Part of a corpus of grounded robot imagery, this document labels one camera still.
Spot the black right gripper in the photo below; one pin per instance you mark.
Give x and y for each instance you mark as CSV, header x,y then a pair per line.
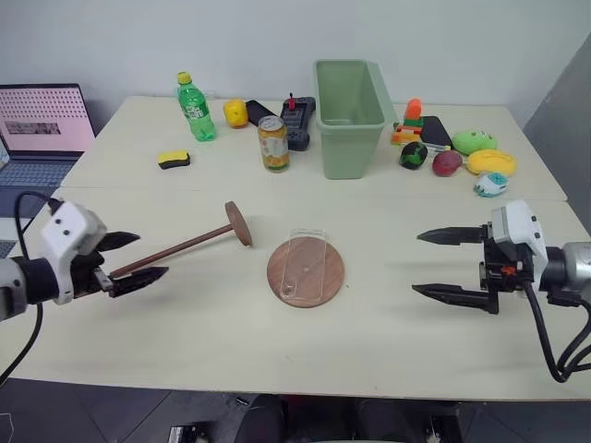
x,y
503,274

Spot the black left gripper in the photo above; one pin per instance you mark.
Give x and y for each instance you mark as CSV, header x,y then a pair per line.
x,y
85,277

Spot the wooden stick with disc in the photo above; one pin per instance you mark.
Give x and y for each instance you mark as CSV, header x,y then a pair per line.
x,y
184,247

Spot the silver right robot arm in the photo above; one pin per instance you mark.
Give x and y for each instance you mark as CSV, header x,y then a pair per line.
x,y
570,270

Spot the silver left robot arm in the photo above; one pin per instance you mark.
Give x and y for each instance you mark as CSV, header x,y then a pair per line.
x,y
18,286

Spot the round wooden board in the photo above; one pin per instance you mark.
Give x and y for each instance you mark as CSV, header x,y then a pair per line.
x,y
332,272

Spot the white and teal toy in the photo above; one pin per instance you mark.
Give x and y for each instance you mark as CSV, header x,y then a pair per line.
x,y
491,184

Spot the red toy mango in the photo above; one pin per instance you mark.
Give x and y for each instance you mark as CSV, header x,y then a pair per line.
x,y
447,164

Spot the yellow plush toy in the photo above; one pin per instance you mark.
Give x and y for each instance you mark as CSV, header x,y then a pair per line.
x,y
491,162

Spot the yellow and black sponge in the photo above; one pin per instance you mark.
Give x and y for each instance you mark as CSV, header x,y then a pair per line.
x,y
174,159

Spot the green and black toy ball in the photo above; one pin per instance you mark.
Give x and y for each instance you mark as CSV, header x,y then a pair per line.
x,y
413,156

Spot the green plush toy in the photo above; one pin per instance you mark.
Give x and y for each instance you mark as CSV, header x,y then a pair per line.
x,y
475,142

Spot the black smartphone with yellow edge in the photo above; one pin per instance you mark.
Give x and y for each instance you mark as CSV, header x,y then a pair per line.
x,y
436,131

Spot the colourful toy brick stack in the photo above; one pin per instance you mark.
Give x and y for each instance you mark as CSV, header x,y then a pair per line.
x,y
406,134

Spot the clear plastic phone case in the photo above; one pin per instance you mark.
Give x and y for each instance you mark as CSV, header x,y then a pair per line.
x,y
305,263

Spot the light green plastic bin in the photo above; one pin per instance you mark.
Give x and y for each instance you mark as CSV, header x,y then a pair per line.
x,y
351,143

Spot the open grey laptop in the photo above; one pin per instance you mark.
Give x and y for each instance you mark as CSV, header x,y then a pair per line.
x,y
41,124

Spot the orange toy carrot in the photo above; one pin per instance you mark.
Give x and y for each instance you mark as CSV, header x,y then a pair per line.
x,y
413,110

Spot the green plastic soda bottle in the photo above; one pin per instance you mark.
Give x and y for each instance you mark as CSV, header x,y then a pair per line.
x,y
196,108

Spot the grey partition panel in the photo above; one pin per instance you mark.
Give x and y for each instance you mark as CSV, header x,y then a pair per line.
x,y
563,124

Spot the yellow toy bell pepper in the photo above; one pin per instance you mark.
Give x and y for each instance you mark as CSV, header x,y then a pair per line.
x,y
235,113

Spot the yellow drink can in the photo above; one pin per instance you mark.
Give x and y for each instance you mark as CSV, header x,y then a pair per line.
x,y
274,145

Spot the dark rounded shape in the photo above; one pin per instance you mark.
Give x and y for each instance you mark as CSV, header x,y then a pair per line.
x,y
263,420

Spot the black handheld controller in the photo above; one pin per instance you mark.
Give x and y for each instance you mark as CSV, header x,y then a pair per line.
x,y
295,129

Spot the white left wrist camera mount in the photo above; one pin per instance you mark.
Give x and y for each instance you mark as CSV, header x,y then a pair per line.
x,y
69,231

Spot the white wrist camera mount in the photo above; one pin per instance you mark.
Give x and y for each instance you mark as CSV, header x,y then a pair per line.
x,y
69,231
517,226

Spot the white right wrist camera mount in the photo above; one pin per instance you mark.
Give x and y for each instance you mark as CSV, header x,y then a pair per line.
x,y
517,226

